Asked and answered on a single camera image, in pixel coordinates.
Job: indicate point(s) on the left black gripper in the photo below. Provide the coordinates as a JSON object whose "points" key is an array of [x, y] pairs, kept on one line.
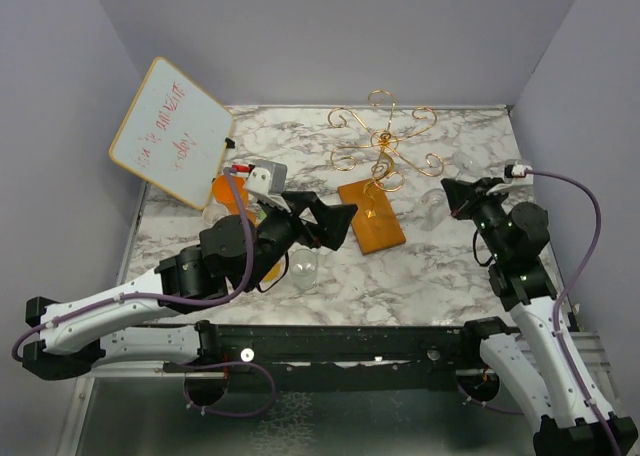
{"points": [[332, 221]]}

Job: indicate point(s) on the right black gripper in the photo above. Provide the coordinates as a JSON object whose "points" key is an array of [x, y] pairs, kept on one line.
{"points": [[466, 195]]}

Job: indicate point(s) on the clear patterned stemmed glass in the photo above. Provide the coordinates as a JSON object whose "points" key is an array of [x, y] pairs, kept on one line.
{"points": [[303, 268]]}

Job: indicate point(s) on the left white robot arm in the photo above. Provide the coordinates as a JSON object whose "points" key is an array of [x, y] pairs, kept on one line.
{"points": [[68, 340]]}

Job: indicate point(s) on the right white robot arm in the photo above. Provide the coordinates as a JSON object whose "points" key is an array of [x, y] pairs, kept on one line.
{"points": [[566, 411]]}

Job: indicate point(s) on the yellow plastic goblet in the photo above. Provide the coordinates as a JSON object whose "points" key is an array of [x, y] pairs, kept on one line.
{"points": [[273, 273]]}

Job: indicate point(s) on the orange plastic goblet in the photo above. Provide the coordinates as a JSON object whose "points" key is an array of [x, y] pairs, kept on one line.
{"points": [[223, 194]]}

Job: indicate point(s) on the clear glass near whiteboard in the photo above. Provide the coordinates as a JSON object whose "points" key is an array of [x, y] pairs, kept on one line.
{"points": [[213, 213]]}

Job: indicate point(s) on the white framed whiteboard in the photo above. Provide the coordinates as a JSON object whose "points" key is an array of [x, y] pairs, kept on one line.
{"points": [[173, 135]]}

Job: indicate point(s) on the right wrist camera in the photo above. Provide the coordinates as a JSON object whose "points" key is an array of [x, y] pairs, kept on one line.
{"points": [[516, 177]]}

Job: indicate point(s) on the gold wire wine glass rack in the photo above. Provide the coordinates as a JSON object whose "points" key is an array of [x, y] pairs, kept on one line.
{"points": [[375, 225]]}

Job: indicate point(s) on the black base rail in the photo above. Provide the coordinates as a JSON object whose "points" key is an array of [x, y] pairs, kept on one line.
{"points": [[255, 359]]}

